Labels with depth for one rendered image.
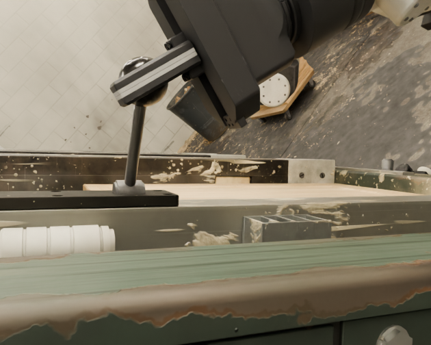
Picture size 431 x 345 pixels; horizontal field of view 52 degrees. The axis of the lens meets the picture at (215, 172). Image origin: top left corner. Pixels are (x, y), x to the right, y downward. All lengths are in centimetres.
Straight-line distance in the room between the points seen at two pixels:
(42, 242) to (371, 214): 32
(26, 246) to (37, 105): 550
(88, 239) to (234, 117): 14
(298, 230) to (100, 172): 54
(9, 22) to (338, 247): 589
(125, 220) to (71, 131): 545
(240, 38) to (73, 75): 562
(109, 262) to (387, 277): 10
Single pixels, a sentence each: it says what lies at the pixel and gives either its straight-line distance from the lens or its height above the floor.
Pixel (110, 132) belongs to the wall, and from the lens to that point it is 590.
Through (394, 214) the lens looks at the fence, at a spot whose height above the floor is 112.
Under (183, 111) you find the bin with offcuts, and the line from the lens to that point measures 508.
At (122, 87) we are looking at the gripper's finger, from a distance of 31.
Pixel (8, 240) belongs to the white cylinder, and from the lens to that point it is 34.
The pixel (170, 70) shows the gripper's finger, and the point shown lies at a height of 141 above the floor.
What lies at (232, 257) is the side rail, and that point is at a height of 136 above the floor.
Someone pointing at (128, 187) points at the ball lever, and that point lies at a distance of 39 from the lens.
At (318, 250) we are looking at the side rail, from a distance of 19.
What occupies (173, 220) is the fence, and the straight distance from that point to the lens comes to 39.
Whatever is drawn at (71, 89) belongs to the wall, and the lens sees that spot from 589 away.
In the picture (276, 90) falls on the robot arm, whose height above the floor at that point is 113.
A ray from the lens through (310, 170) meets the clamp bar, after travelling 103.
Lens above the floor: 144
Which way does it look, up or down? 19 degrees down
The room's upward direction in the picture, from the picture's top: 48 degrees counter-clockwise
